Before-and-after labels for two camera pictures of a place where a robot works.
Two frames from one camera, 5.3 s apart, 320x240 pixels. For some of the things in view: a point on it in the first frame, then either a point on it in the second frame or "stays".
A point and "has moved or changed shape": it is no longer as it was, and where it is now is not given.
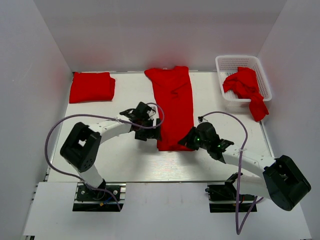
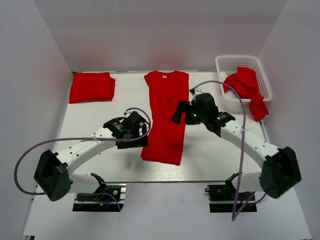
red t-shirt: (173, 90) has moved or changed shape
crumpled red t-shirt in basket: (244, 84) stays
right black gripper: (187, 140) -> (184, 107)
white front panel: (157, 211) stays
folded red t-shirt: (92, 87) stays
